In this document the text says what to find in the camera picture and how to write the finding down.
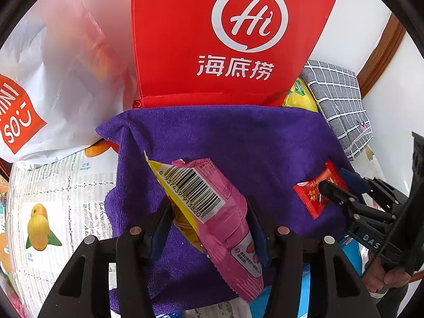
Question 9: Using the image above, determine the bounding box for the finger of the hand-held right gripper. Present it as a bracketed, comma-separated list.
[319, 179, 396, 226]
[338, 168, 409, 206]

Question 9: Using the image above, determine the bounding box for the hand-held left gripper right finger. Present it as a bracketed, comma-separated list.
[247, 195, 381, 318]

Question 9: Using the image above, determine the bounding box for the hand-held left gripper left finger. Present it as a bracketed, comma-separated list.
[38, 197, 173, 318]

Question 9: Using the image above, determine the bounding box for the small red candy packet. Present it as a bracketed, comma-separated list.
[293, 160, 348, 219]

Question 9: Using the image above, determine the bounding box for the pink yellow snack packet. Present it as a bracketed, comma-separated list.
[144, 151, 264, 303]

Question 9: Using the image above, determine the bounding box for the person's right hand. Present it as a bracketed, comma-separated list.
[363, 255, 411, 302]

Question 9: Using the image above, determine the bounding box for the grey checked cloth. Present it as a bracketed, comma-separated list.
[300, 60, 373, 162]

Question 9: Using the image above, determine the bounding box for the purple towel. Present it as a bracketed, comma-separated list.
[95, 104, 361, 315]

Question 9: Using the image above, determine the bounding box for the fruit-printed bed sheet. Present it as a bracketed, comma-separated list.
[0, 141, 390, 318]

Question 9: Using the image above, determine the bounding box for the white plastic bag red label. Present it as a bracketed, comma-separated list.
[0, 0, 140, 167]

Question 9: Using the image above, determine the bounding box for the red paper bag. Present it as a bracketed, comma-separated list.
[130, 0, 342, 108]

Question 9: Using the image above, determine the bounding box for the wooden bed frame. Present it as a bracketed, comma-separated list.
[358, 12, 407, 99]

